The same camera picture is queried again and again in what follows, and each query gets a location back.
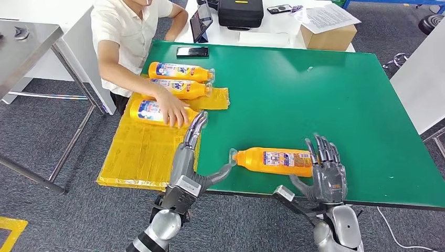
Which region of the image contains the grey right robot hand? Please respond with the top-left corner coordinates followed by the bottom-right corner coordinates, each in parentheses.
top-left (289, 133), bottom-right (348, 206)

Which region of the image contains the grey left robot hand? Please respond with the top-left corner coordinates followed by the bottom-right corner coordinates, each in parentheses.
top-left (168, 110), bottom-right (233, 190)

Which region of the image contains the person's right hand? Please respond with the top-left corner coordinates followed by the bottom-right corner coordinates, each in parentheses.
top-left (154, 89), bottom-right (190, 129)

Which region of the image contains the orange detergent bottle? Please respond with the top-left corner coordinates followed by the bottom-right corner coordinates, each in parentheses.
top-left (148, 61), bottom-right (216, 83)
top-left (228, 146), bottom-right (314, 178)
top-left (129, 99), bottom-right (199, 127)
top-left (147, 78), bottom-right (213, 101)

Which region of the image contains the yellow taped cardboard sheet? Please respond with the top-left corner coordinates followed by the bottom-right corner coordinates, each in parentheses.
top-left (96, 73), bottom-right (231, 192)

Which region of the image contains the black smartphone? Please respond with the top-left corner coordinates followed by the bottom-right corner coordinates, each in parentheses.
top-left (176, 46), bottom-right (209, 58)

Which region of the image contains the black tablet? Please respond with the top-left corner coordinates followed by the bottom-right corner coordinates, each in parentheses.
top-left (189, 3), bottom-right (214, 44)

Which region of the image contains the person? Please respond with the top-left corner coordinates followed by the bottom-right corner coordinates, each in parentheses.
top-left (90, 0), bottom-right (190, 129)

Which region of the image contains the black carrying case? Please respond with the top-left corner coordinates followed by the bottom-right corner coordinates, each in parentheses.
top-left (217, 0), bottom-right (264, 29)

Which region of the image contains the white side table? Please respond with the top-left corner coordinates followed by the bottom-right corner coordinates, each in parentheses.
top-left (390, 19), bottom-right (445, 162)

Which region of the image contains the brown cardboard box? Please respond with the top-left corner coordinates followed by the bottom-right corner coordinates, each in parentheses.
top-left (300, 24), bottom-right (358, 52)

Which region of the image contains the printed paper sheet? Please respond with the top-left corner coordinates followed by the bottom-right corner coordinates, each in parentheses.
top-left (294, 3), bottom-right (362, 35)

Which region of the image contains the steel table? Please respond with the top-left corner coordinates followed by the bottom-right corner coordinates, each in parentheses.
top-left (0, 19), bottom-right (106, 195)

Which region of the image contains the yellow floor marking tape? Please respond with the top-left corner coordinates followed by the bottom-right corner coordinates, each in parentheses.
top-left (0, 217), bottom-right (28, 252)

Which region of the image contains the black round stool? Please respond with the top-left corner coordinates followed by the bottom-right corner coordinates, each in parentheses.
top-left (418, 14), bottom-right (445, 36)

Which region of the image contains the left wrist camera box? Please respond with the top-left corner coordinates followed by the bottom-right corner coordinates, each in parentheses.
top-left (160, 175), bottom-right (203, 216)

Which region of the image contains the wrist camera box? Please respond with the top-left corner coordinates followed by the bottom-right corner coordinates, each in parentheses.
top-left (160, 175), bottom-right (203, 216)
top-left (272, 185), bottom-right (327, 218)

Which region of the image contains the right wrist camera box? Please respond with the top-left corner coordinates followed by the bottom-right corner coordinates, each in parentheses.
top-left (272, 185), bottom-right (327, 218)

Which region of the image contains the white floor cable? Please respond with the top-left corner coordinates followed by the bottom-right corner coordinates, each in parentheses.
top-left (376, 206), bottom-right (445, 252)

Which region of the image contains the coiled white cable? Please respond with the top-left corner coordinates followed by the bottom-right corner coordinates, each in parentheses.
top-left (382, 52), bottom-right (412, 69)

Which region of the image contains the black phone with ring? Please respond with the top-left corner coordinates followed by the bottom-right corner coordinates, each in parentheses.
top-left (267, 4), bottom-right (293, 15)

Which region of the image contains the blue metal rack frame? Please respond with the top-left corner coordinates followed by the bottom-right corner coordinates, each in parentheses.
top-left (342, 0), bottom-right (445, 15)

